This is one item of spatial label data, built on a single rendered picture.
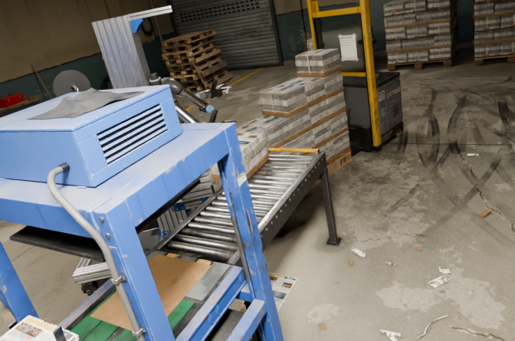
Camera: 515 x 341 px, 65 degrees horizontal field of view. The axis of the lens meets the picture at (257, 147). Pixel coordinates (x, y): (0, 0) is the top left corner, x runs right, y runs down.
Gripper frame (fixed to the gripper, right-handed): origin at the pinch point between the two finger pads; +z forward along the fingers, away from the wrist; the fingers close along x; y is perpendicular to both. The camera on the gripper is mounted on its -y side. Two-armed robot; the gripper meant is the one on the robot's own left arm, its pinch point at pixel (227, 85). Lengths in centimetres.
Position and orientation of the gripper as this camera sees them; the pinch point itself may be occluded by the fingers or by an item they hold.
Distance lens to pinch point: 386.6
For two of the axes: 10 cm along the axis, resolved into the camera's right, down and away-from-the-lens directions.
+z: 8.4, -3.4, 4.3
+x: 5.4, 3.4, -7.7
